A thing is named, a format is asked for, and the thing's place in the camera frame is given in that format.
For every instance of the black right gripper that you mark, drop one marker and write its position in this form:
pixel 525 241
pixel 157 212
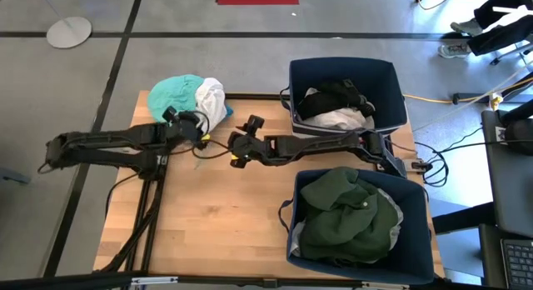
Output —
pixel 258 150

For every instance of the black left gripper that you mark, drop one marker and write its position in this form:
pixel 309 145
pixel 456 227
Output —
pixel 190 127

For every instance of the small white garment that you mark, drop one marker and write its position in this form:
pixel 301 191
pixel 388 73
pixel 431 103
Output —
pixel 210 100

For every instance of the teal garment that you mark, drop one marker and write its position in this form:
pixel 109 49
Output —
pixel 175 94

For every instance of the black garment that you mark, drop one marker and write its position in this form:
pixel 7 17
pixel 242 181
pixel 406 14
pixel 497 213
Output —
pixel 329 100

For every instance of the large cream white garment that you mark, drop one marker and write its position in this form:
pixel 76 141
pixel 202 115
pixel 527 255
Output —
pixel 341 119

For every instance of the dark green garment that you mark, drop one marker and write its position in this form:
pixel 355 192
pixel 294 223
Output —
pixel 345 215

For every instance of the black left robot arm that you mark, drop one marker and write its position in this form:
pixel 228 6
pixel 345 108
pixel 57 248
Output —
pixel 104 144

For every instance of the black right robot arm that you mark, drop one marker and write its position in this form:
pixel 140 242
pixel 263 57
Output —
pixel 325 144

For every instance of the navy white striped fabric bin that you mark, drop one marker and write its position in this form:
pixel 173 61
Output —
pixel 416 223
pixel 387 86

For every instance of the grey floor object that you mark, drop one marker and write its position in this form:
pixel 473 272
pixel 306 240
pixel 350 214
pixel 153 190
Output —
pixel 12 176

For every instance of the person's shoe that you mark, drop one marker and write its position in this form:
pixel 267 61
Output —
pixel 454 51
pixel 466 27

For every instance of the yellow white plug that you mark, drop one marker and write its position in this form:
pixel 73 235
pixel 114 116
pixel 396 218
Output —
pixel 495 100

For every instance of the dark grey desk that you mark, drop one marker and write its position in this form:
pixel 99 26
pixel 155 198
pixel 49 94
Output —
pixel 508 190

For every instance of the black rounded desk device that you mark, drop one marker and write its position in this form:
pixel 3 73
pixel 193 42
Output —
pixel 520 136

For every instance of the person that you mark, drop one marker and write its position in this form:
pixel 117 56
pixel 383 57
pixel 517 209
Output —
pixel 499 36

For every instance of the grey chair base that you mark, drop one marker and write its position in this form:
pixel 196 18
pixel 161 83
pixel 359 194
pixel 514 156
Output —
pixel 510 54

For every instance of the dark laptop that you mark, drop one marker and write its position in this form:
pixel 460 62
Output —
pixel 516 261

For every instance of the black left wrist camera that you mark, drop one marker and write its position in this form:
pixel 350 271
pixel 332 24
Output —
pixel 170 114

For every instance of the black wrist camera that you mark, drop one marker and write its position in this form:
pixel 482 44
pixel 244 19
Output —
pixel 170 114
pixel 255 124

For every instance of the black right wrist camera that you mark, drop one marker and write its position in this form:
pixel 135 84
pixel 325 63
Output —
pixel 255 124

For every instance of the black aluminium rig frame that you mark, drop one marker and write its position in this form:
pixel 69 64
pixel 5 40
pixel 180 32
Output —
pixel 62 281

